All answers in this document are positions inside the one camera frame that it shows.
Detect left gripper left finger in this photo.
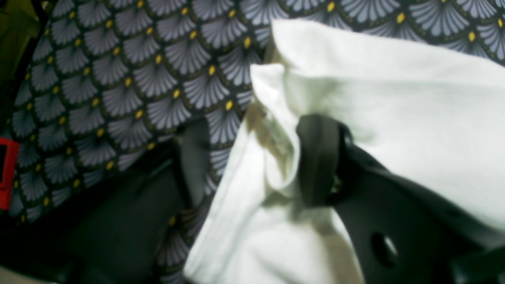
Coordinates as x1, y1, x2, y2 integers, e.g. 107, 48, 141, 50
52, 118, 210, 284

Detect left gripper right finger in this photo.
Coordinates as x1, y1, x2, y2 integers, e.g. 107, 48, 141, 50
296, 114, 505, 284

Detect white printed T-shirt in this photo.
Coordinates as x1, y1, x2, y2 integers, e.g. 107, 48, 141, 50
183, 20, 504, 284

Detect red and black clamp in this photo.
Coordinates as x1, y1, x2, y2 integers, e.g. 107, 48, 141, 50
0, 137, 20, 211

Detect patterned grey table cloth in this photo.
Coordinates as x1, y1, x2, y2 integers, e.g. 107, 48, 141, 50
1, 0, 504, 284

